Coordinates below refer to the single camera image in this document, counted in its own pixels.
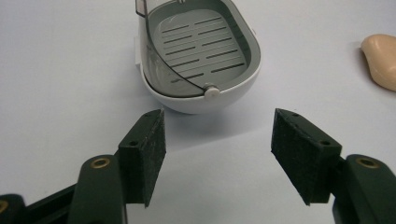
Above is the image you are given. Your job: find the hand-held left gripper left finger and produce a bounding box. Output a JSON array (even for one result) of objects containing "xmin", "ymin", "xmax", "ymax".
[{"xmin": 66, "ymin": 108, "xmax": 167, "ymax": 224}]

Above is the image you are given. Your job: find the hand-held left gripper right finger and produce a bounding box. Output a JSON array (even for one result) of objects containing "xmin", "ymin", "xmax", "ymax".
[{"xmin": 270, "ymin": 107, "xmax": 396, "ymax": 224}]

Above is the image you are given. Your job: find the beige soap bar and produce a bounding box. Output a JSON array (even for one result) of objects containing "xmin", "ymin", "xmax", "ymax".
[{"xmin": 360, "ymin": 34, "xmax": 396, "ymax": 92}]

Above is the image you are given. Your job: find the white soap box grey tray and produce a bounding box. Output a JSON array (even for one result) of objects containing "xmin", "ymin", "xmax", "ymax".
[{"xmin": 134, "ymin": 0, "xmax": 262, "ymax": 115}]

